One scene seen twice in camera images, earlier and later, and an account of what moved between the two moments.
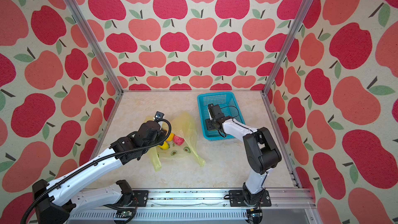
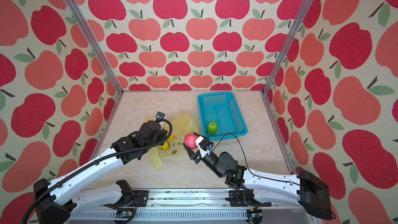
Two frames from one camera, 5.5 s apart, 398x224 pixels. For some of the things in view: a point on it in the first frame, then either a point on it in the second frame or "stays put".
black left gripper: [162, 135] stays put
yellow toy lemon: [165, 146] stays put
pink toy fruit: [178, 140] to [189, 140]
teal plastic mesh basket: [229, 106] stays put
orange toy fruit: [170, 137] stays put
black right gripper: [207, 124] to [192, 155]
